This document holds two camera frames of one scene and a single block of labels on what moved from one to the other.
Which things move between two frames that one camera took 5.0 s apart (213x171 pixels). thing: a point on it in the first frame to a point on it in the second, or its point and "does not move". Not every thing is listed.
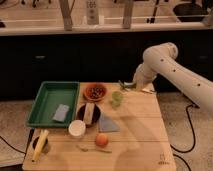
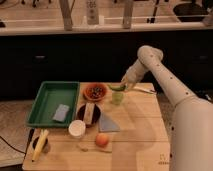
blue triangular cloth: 106,124 does not move
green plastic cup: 116,98 does not move
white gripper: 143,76 to 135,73
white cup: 77,128 does not move
